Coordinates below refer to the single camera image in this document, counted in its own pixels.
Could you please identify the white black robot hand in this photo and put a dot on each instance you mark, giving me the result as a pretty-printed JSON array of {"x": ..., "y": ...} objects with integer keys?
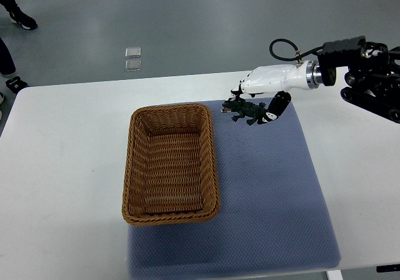
[{"x": 277, "y": 79}]

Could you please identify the dark green toy crocodile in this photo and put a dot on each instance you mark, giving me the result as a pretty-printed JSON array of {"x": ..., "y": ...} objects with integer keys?
[{"x": 245, "y": 109}]

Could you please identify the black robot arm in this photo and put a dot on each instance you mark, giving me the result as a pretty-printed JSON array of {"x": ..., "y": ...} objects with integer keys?
[{"x": 372, "y": 74}]

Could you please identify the brown wicker basket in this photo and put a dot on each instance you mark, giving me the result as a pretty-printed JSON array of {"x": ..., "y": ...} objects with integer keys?
[{"x": 171, "y": 174}]

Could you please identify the blue textured mat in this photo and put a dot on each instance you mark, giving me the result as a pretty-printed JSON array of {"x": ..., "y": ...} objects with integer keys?
[{"x": 273, "y": 216}]

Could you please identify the lower silver floor plate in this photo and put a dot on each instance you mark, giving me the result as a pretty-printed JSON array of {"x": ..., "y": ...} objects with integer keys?
[{"x": 133, "y": 65}]

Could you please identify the silver floor plate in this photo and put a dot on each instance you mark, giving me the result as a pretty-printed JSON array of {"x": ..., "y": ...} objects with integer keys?
[
  {"x": 133, "y": 52},
  {"x": 133, "y": 65}
]

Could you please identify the upper silver floor plate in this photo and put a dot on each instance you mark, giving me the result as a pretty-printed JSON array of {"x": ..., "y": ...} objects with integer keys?
[{"x": 133, "y": 52}]

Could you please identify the white table leg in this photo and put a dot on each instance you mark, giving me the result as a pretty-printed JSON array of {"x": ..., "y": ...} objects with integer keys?
[{"x": 334, "y": 275}]

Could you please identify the black table control panel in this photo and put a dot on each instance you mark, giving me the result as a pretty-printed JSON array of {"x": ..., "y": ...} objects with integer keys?
[{"x": 388, "y": 268}]

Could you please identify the black white sneaker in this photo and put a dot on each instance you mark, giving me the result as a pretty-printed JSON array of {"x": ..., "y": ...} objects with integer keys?
[{"x": 22, "y": 19}]

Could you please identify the person leg in jeans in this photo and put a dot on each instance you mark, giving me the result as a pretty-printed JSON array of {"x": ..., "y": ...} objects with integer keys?
[{"x": 7, "y": 63}]

